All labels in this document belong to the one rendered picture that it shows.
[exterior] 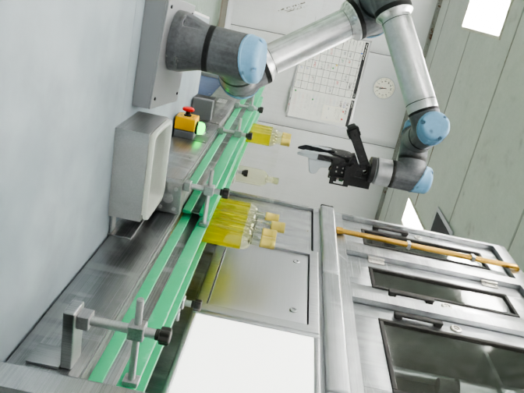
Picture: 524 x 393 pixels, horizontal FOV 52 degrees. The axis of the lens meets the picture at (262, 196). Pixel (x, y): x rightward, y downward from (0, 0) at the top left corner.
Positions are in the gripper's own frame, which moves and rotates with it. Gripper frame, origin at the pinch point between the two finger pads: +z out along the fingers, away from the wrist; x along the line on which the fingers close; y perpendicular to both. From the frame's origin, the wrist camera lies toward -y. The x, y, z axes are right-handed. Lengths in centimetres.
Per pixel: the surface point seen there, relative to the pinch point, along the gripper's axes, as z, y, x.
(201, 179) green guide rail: 26.5, 16.4, 4.8
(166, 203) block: 33.4, 21.2, -6.5
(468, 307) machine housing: -65, 46, 18
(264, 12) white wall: 61, -14, 591
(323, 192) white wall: -68, 213, 597
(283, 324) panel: -4.1, 42.4, -20.2
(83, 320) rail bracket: 31, 16, -71
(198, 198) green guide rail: 27.1, 23.7, 8.2
